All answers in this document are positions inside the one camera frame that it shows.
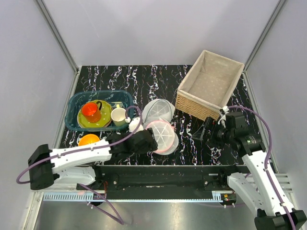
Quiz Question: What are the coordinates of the grey-trimmed mesh laundry bag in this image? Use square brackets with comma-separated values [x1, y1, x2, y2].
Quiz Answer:
[142, 99, 175, 123]

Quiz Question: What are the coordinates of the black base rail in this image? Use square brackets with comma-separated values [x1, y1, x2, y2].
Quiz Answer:
[89, 165, 249, 200]

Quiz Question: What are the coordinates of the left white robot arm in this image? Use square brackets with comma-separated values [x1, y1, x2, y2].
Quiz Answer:
[28, 128, 158, 190]

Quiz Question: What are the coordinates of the wicker basket with liner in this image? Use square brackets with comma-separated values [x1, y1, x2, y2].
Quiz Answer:
[175, 50, 245, 121]

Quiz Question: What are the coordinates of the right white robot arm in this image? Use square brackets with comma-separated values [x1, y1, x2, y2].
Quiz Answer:
[192, 112, 307, 230]

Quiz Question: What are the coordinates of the teal plastic tub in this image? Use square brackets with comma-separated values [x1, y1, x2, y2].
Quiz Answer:
[65, 90, 134, 132]

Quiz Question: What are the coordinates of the orange bowl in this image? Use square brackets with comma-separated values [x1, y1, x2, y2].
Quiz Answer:
[78, 134, 100, 146]

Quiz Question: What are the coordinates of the pink-trimmed mesh laundry bag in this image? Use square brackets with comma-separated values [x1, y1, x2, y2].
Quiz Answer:
[145, 119, 179, 155]

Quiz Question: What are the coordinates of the orange mug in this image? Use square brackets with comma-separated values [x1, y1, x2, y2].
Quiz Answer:
[81, 102, 101, 123]

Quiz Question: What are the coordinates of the yellow-green plate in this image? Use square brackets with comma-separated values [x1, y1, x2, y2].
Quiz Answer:
[77, 100, 112, 128]

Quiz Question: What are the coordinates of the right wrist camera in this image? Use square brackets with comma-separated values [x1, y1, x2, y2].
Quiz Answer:
[217, 106, 229, 127]

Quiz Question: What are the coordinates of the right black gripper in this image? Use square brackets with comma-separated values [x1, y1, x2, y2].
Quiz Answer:
[191, 116, 234, 150]

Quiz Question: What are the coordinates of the cream mug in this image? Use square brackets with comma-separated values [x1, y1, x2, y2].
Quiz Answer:
[111, 107, 126, 127]

